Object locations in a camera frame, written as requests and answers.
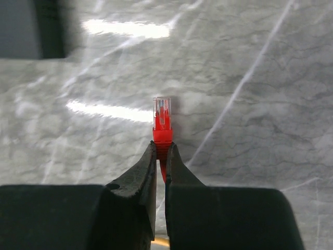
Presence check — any red ethernet cable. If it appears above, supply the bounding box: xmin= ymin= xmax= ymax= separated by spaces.
xmin=151 ymin=96 xmax=174 ymax=183

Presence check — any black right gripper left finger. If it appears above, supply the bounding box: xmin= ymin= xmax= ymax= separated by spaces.
xmin=1 ymin=143 xmax=157 ymax=249

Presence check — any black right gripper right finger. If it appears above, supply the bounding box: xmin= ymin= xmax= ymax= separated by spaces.
xmin=165 ymin=144 xmax=304 ymax=250

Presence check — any black network switch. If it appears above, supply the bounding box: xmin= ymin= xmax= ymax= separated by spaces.
xmin=1 ymin=0 xmax=82 ymax=60

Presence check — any yellow ethernet cable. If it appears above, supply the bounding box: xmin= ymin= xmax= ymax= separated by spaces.
xmin=153 ymin=235 xmax=171 ymax=250

